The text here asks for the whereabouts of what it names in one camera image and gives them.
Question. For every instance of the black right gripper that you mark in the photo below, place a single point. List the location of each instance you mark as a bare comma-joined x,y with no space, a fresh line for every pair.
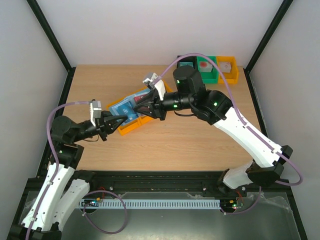
159,109

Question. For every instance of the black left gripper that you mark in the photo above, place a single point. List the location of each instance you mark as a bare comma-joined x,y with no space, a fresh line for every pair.
106,123

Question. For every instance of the blue card holder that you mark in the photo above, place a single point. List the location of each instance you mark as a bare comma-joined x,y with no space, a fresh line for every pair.
113,107

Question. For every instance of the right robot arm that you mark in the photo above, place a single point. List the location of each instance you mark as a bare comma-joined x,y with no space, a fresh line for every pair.
215,108

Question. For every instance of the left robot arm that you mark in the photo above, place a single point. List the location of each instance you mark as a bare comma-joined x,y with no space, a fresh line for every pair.
64,186

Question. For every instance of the red credit card stack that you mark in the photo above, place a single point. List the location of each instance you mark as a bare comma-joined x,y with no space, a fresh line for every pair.
138,98

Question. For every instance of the yellow bin with red cards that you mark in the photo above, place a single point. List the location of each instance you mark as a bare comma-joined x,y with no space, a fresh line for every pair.
143,119

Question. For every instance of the yellow bin with blue cards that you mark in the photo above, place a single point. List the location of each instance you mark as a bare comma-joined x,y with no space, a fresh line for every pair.
167,87

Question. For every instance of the teal card deck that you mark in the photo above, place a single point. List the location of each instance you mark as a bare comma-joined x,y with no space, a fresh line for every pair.
186,63

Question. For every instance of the grey card deck in green bin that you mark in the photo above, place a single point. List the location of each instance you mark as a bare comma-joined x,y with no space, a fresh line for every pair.
205,67

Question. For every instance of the black storage bin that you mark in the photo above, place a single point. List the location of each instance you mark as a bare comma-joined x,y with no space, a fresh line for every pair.
191,59

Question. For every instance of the green storage bin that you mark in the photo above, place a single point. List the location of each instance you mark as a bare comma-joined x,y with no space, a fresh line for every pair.
208,78

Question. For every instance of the grey deck in orange bin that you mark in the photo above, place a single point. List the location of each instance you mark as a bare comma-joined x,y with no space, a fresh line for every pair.
225,67

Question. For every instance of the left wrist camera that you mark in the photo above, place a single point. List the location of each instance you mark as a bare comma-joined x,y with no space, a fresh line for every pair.
95,111

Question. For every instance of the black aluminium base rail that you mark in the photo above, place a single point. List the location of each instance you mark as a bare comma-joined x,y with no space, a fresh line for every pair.
193,182

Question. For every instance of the light blue cable duct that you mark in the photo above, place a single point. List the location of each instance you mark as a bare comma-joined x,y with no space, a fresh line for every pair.
152,204

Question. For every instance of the black frame post left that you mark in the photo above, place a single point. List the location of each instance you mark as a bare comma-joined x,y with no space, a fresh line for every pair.
42,20

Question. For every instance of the black frame post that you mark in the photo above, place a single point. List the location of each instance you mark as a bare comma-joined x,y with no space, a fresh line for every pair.
276,20
42,20

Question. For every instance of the black frame post right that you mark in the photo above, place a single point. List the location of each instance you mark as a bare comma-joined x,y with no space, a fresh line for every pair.
276,20

